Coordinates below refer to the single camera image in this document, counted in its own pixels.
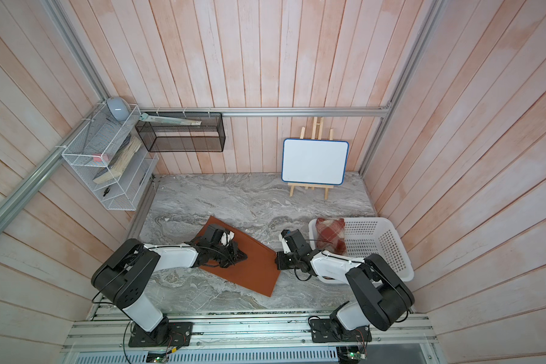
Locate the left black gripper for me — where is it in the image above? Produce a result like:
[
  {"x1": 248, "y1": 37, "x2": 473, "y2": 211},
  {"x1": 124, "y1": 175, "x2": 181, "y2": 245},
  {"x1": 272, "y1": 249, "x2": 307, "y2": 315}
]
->
[{"x1": 210, "y1": 240, "x2": 248, "y2": 268}]

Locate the worn book on shelf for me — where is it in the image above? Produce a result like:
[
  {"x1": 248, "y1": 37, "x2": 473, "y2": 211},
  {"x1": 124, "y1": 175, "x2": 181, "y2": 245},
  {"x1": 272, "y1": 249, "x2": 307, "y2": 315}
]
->
[{"x1": 93, "y1": 134, "x2": 142, "y2": 184}]

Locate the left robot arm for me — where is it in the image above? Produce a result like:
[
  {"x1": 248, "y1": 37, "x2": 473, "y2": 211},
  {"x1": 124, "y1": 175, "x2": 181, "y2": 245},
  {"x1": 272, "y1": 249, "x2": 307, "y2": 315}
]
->
[{"x1": 91, "y1": 224, "x2": 247, "y2": 336}]

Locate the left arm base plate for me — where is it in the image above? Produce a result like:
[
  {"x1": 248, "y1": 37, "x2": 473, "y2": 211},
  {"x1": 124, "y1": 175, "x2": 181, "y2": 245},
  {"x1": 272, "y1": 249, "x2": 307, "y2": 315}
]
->
[{"x1": 128, "y1": 321, "x2": 194, "y2": 348}]

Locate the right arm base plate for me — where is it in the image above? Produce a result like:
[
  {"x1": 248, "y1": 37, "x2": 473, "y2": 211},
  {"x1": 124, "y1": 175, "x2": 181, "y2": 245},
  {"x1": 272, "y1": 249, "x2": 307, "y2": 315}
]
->
[{"x1": 307, "y1": 315, "x2": 372, "y2": 344}]

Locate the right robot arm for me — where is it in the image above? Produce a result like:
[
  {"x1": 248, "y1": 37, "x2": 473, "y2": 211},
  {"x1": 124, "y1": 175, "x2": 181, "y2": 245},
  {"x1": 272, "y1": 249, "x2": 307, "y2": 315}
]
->
[{"x1": 276, "y1": 230, "x2": 415, "y2": 337}]

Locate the grey computer mouse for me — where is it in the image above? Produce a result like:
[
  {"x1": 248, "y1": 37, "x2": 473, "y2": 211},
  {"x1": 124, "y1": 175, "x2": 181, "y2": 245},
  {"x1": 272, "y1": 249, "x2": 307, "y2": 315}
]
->
[{"x1": 106, "y1": 97, "x2": 131, "y2": 123}]

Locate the white wire shelf rack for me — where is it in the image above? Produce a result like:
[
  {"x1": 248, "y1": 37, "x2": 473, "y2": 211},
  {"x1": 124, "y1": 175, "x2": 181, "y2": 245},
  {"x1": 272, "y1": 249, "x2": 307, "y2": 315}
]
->
[{"x1": 62, "y1": 101, "x2": 159, "y2": 211}]

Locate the wooden easel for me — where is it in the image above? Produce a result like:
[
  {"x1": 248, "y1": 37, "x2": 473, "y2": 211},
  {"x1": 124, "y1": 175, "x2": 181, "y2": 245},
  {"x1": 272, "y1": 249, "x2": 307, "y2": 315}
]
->
[{"x1": 288, "y1": 117, "x2": 334, "y2": 200}]

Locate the rust brown skirt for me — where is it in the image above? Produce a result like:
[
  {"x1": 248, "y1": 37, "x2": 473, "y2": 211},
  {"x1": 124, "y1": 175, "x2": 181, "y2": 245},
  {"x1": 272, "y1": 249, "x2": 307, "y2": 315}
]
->
[{"x1": 197, "y1": 216, "x2": 281, "y2": 297}]

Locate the black wire mesh basket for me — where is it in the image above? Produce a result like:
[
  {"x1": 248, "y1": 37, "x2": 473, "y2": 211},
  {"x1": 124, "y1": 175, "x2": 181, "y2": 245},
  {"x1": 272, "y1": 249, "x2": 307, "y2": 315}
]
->
[{"x1": 136, "y1": 112, "x2": 226, "y2": 153}]

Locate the red plaid skirt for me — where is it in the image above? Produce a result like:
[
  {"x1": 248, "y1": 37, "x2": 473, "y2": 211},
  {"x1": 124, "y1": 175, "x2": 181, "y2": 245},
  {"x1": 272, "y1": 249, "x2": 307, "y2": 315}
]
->
[{"x1": 315, "y1": 218, "x2": 347, "y2": 255}]

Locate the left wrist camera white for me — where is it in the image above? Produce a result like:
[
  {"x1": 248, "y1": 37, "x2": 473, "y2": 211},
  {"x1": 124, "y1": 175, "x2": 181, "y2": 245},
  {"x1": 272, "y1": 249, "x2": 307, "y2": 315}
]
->
[{"x1": 221, "y1": 231, "x2": 234, "y2": 246}]

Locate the white plastic basket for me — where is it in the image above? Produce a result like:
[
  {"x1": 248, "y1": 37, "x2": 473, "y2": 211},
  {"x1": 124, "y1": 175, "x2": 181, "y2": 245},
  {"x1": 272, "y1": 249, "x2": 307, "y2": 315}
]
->
[{"x1": 308, "y1": 216, "x2": 415, "y2": 285}]

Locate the light green flat ruler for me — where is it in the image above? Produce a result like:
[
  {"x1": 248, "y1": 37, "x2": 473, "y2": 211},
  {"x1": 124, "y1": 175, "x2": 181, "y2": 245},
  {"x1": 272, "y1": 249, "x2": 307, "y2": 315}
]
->
[{"x1": 140, "y1": 113, "x2": 202, "y2": 126}]

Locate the aluminium rail frame front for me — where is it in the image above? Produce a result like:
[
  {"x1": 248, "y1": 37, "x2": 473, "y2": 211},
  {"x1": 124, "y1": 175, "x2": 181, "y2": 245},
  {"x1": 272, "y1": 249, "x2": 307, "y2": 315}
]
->
[{"x1": 59, "y1": 309, "x2": 446, "y2": 363}]

